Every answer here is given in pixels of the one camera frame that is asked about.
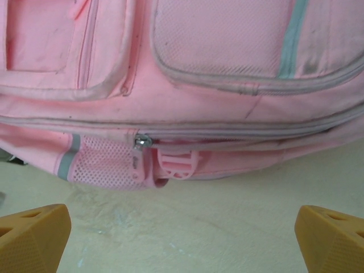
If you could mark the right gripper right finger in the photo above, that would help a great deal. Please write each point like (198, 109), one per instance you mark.
(332, 244)

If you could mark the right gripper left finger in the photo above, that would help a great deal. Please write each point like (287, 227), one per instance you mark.
(31, 244)

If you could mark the pink backpack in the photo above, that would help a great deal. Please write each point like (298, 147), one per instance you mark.
(182, 85)

